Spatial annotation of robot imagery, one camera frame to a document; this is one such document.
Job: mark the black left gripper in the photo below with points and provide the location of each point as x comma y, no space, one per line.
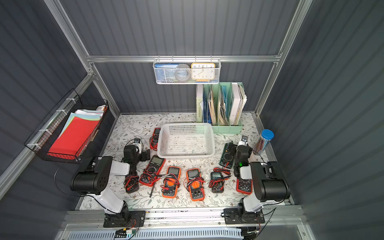
131,177

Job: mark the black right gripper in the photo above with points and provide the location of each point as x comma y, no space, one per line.
229,149

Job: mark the dark green multimeter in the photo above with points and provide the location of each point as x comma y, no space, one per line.
228,155

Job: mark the red ANENG multimeter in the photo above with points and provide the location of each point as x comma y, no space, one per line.
151,173

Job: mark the small black multimeter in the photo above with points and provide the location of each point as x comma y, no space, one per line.
217,182
131,183

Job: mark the white plastic basket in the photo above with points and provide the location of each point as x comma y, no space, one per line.
186,141

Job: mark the orange multimeter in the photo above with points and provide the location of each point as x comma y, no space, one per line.
171,182
195,184

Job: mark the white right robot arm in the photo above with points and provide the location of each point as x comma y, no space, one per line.
264,182

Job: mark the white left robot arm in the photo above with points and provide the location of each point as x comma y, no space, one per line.
92,179

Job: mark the red multimeter behind basket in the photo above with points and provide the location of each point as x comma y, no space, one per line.
154,139

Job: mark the red multimeter far right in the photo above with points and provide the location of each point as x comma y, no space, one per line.
244,186

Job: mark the blue box in basket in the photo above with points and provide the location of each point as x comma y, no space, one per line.
165,72

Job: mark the blue lid pencil tube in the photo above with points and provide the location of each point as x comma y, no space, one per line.
266,136

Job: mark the green file organizer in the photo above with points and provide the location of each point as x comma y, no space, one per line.
221,105

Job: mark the red paper folder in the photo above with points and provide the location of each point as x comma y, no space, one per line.
73,137

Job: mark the orange alarm clock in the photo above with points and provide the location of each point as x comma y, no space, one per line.
203,71

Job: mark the grey tape roll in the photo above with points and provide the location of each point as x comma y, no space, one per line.
182,73

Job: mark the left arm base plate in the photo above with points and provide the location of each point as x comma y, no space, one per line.
131,219

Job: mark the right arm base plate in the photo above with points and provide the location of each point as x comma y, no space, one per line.
234,216

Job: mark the black wire wall basket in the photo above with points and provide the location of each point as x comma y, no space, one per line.
44,136

